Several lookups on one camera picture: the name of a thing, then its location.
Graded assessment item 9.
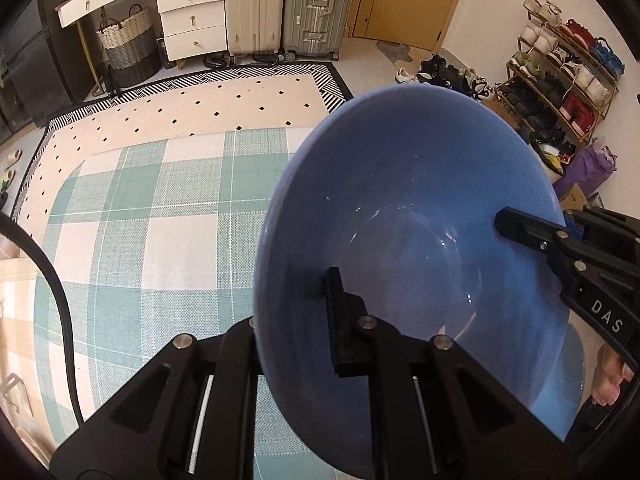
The light blue ribbed bowl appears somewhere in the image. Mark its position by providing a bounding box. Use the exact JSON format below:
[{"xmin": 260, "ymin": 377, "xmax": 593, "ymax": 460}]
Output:
[{"xmin": 529, "ymin": 324, "xmax": 585, "ymax": 441}]

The large blue bowl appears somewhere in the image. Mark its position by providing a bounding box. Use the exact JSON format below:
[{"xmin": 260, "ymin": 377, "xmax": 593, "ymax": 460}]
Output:
[{"xmin": 254, "ymin": 84, "xmax": 568, "ymax": 478}]

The right hand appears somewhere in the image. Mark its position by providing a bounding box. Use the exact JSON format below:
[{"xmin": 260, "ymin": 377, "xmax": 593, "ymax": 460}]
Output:
[{"xmin": 591, "ymin": 344, "xmax": 634, "ymax": 406}]

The cardboard box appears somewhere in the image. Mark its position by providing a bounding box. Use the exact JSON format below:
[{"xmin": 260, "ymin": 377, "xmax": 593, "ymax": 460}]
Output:
[{"xmin": 560, "ymin": 183, "xmax": 603, "ymax": 210}]

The purple bag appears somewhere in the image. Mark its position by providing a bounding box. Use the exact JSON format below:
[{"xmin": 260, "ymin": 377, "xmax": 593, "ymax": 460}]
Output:
[{"xmin": 553, "ymin": 138, "xmax": 617, "ymax": 198}]

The shoe rack with shoes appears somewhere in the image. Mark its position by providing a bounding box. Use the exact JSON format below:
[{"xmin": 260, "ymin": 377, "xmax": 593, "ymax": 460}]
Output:
[{"xmin": 495, "ymin": 0, "xmax": 625, "ymax": 174}]

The beige checked tablecloth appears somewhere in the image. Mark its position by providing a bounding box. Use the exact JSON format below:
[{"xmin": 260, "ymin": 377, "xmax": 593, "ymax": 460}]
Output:
[{"xmin": 0, "ymin": 237, "xmax": 56, "ymax": 465}]

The teal checked tablecloth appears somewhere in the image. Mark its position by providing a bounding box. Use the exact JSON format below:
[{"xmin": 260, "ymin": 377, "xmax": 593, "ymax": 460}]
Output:
[{"xmin": 35, "ymin": 128, "xmax": 307, "ymax": 442}]

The metal phone stand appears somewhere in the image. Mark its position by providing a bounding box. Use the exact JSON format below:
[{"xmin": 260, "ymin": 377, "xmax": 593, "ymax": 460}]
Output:
[{"xmin": 0, "ymin": 373, "xmax": 34, "ymax": 416}]

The wooden door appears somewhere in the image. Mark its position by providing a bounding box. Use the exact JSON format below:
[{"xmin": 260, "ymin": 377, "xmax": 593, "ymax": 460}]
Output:
[{"xmin": 346, "ymin": 0, "xmax": 460, "ymax": 51}]

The patterned rug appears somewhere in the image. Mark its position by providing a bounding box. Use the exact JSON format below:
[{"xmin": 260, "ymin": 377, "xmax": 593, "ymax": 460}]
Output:
[{"xmin": 11, "ymin": 62, "xmax": 352, "ymax": 240}]

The silver suitcase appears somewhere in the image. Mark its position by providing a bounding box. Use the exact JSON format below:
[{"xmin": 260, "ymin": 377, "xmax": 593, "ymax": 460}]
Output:
[{"xmin": 282, "ymin": 0, "xmax": 352, "ymax": 62}]

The white suitcase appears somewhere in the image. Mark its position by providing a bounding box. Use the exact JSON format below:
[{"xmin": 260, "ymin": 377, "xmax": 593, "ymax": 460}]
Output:
[{"xmin": 224, "ymin": 0, "xmax": 283, "ymax": 56}]

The woven laundry basket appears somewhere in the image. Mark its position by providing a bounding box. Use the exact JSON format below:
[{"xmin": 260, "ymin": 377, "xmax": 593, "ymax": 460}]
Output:
[{"xmin": 98, "ymin": 3, "xmax": 162, "ymax": 89}]

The white dresser with drawers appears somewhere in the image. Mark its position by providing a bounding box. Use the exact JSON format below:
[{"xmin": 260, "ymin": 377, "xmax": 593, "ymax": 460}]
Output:
[{"xmin": 58, "ymin": 0, "xmax": 228, "ymax": 62}]

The black cable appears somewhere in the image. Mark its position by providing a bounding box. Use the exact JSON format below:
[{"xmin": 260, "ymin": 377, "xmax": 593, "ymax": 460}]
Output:
[{"xmin": 0, "ymin": 211, "xmax": 87, "ymax": 426}]

